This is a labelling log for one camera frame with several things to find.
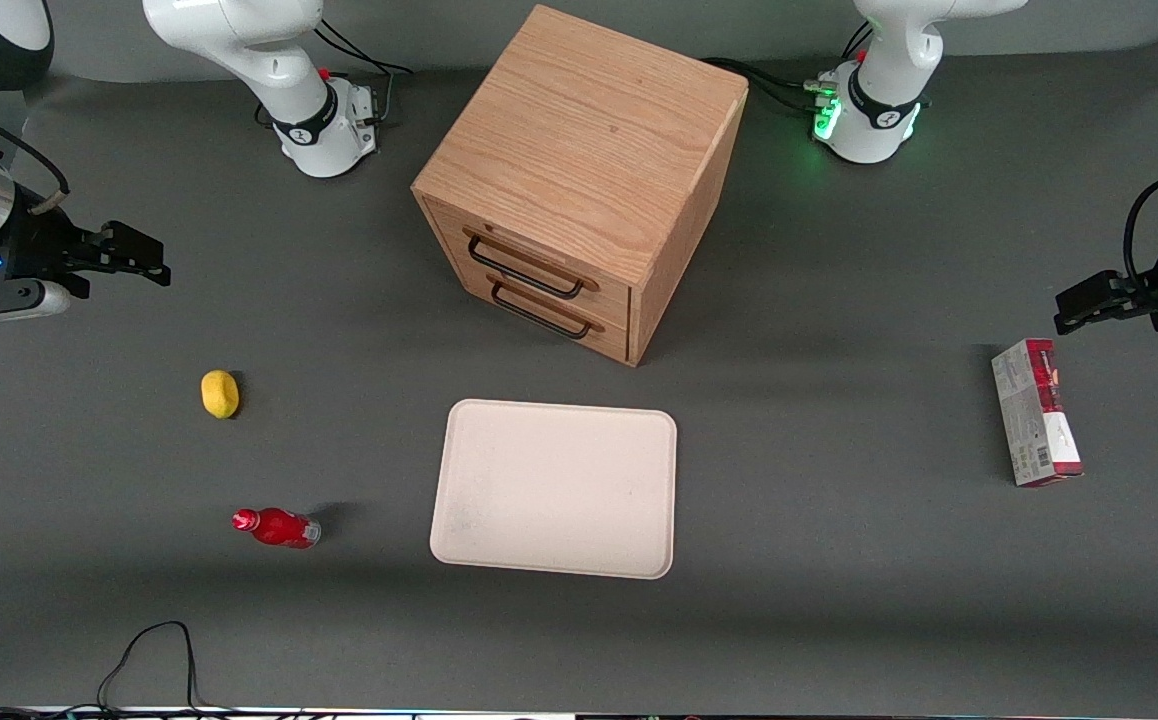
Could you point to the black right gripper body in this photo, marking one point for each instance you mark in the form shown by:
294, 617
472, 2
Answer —
31, 247

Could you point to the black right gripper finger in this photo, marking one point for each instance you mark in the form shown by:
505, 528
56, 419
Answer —
134, 245
144, 272

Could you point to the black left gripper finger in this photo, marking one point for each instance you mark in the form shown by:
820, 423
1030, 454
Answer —
1099, 290
1099, 315

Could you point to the red coke bottle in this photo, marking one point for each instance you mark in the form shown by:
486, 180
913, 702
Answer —
279, 528

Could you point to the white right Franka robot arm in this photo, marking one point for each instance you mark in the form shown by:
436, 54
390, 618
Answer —
269, 60

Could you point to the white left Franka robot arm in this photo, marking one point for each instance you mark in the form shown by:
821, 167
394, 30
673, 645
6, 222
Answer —
879, 110

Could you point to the cream rectangular tray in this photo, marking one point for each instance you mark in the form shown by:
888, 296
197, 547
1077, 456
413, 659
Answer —
554, 490

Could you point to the grey and red carton box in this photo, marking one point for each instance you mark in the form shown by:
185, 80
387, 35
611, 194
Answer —
1034, 415

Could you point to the yellow lemon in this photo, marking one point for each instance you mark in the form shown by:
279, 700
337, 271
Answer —
219, 393

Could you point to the wooden two-drawer cabinet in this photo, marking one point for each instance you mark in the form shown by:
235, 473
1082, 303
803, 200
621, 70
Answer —
589, 150

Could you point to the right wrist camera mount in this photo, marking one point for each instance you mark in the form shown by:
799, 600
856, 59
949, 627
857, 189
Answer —
9, 300

